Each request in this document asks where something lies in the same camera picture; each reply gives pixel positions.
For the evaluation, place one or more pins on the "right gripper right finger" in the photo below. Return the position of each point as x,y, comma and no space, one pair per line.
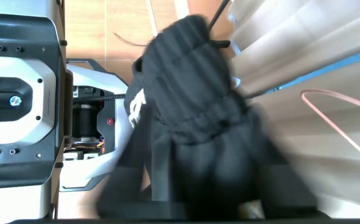
285,196

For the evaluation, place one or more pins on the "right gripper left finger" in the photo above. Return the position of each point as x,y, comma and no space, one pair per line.
120,202

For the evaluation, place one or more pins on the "black shorts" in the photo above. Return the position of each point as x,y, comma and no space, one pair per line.
192,77

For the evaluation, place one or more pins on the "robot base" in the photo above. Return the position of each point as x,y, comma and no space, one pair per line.
18,71

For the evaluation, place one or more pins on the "pink clothes hanger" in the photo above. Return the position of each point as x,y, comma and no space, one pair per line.
325,119

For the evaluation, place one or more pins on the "black clothes rack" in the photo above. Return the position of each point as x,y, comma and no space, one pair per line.
218,15

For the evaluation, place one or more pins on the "beige curtain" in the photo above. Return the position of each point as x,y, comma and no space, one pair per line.
307,40

